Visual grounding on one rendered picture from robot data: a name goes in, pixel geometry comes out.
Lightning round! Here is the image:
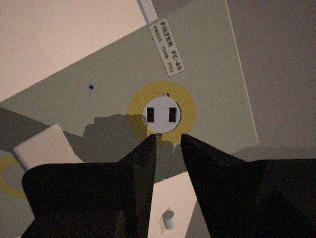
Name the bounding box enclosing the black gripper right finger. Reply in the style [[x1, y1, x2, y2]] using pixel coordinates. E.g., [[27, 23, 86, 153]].
[[181, 134, 316, 238]]

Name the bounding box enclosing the beige cylinder with two slots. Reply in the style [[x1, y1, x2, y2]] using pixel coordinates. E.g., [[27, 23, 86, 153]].
[[142, 93, 180, 133]]

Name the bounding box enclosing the grey-brown rectangular panel with square hole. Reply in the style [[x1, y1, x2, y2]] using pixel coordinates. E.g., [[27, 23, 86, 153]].
[[0, 0, 259, 238]]

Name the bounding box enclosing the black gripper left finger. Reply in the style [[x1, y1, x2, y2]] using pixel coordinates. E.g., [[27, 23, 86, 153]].
[[22, 134, 156, 238]]

